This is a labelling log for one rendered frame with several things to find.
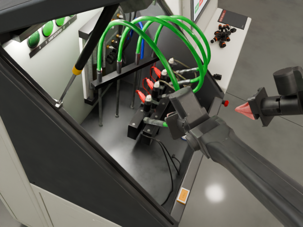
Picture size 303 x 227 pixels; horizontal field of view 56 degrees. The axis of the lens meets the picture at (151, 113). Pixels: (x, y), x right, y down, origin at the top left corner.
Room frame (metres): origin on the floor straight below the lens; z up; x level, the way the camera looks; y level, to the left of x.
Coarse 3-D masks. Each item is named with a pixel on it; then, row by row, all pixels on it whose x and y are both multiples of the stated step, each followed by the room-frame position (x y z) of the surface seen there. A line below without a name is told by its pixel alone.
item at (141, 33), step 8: (112, 24) 0.72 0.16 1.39; (120, 24) 0.70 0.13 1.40; (128, 24) 0.68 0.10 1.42; (104, 32) 0.74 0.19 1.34; (144, 32) 0.65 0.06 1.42; (152, 48) 0.62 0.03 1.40; (160, 56) 0.60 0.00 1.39; (168, 64) 0.59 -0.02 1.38; (168, 72) 0.58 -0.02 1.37; (176, 80) 0.57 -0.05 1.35; (176, 88) 0.56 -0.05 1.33
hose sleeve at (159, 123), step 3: (147, 120) 0.60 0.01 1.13; (150, 120) 0.60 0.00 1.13; (153, 120) 0.59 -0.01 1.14; (156, 120) 0.59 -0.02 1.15; (159, 120) 0.59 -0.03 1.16; (150, 123) 0.59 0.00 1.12; (153, 123) 0.58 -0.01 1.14; (156, 123) 0.58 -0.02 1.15; (159, 123) 0.57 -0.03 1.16; (162, 123) 0.57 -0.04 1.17; (162, 126) 0.56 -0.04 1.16
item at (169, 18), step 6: (162, 18) 0.88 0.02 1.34; (168, 18) 0.87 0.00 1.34; (174, 18) 0.87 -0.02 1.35; (150, 24) 0.89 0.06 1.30; (180, 24) 0.86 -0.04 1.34; (144, 30) 0.89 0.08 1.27; (186, 30) 0.85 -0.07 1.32; (192, 36) 0.85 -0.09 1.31; (138, 42) 0.90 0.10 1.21; (198, 42) 0.84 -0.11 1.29; (138, 48) 0.90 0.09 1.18; (138, 54) 0.90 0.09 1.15; (204, 54) 0.84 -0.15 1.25; (138, 60) 0.90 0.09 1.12; (204, 60) 0.83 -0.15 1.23; (204, 66) 0.83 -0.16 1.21; (204, 72) 0.83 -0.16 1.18; (198, 78) 0.83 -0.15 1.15; (180, 84) 0.85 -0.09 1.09
